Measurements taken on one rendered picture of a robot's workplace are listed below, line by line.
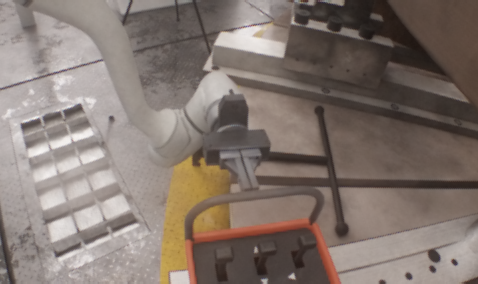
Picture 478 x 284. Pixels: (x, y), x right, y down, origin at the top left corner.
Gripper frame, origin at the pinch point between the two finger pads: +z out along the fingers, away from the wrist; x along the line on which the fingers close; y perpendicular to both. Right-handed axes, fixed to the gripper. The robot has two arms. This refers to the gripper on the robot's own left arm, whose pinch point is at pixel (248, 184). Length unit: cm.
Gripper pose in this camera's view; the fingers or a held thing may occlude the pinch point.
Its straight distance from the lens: 59.7
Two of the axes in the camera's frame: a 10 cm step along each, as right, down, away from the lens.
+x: -9.7, 0.7, -2.2
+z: 2.1, 6.2, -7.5
